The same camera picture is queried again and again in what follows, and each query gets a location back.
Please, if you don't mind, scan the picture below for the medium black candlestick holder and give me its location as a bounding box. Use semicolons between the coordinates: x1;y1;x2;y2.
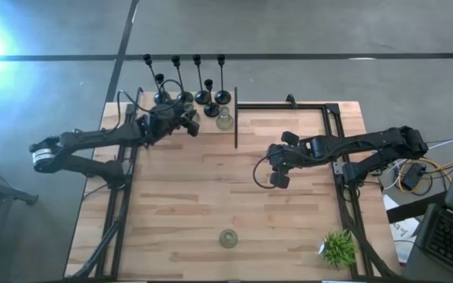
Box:
154;72;171;100

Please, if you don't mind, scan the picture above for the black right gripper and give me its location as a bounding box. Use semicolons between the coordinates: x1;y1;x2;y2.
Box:
266;130;304;190

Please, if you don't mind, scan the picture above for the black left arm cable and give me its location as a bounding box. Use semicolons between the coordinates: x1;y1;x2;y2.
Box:
116;78;186;119

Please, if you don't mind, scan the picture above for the black aluminium rig frame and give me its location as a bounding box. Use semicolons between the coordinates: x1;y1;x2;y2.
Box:
67;101;399;281

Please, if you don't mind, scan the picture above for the grey laptop with black keyboard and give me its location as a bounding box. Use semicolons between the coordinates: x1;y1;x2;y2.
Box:
414;113;453;281

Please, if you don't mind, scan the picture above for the short black candlestick holder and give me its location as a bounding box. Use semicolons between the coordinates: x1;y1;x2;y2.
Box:
203;79;222;119

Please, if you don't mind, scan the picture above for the white paper sheet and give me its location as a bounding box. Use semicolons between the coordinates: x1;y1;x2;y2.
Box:
382;194;420;263

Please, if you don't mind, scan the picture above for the black power adapter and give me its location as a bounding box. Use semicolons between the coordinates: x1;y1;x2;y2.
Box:
401;163;428;192

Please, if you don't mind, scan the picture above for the black floor stand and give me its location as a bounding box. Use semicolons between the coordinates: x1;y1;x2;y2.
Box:
0;156;39;206

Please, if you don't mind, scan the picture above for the yellow cable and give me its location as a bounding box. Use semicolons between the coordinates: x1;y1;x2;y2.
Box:
396;156;453;196

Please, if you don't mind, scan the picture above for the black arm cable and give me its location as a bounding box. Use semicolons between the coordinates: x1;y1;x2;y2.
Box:
252;155;277;190
116;78;186;119

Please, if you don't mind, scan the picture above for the wooden shelf with black frame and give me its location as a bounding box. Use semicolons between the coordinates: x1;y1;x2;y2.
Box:
131;86;240;150

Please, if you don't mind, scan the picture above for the small green artificial plant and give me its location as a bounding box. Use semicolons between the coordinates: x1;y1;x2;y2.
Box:
319;229;358;270

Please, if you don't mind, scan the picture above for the tall black candlestick holder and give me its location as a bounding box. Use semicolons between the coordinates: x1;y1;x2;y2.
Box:
214;53;232;106
192;53;212;106
171;55;194;105
142;53;171;106

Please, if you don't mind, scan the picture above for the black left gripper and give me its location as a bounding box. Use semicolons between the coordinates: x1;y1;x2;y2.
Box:
156;101;201;138

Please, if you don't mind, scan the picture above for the grey side desk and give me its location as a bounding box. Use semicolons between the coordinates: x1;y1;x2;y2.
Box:
385;191;453;283

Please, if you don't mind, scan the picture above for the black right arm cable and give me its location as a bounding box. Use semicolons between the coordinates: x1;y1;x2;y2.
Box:
252;155;277;190

